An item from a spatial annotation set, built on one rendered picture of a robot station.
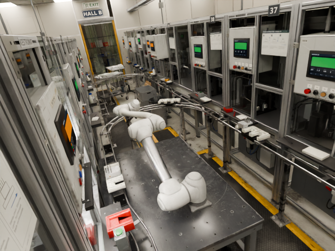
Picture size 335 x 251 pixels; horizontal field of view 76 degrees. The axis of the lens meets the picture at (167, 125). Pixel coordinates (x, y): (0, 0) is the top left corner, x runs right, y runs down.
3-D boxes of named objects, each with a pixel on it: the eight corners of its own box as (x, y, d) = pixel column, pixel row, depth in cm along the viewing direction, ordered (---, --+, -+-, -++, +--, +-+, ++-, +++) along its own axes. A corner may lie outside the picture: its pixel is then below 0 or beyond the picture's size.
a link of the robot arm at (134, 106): (136, 104, 240) (125, 107, 235) (138, 96, 227) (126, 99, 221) (140, 112, 236) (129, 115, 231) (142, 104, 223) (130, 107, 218)
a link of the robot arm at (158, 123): (158, 111, 192) (144, 115, 186) (168, 117, 177) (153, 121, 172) (160, 124, 197) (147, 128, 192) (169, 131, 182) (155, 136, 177)
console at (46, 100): (88, 211, 85) (47, 102, 66) (8, 239, 77) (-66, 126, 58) (86, 159, 121) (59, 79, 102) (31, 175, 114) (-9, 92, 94)
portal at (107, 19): (126, 81, 953) (113, 16, 844) (95, 87, 916) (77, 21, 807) (126, 81, 962) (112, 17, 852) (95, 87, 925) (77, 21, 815)
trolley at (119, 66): (131, 90, 799) (126, 64, 759) (116, 94, 777) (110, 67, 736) (124, 86, 868) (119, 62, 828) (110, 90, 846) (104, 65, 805)
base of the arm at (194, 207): (199, 188, 187) (199, 183, 185) (212, 204, 168) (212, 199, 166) (180, 194, 182) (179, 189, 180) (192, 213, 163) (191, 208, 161)
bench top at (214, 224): (263, 223, 152) (264, 219, 151) (117, 292, 124) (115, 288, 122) (180, 138, 282) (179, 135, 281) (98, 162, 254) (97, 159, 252)
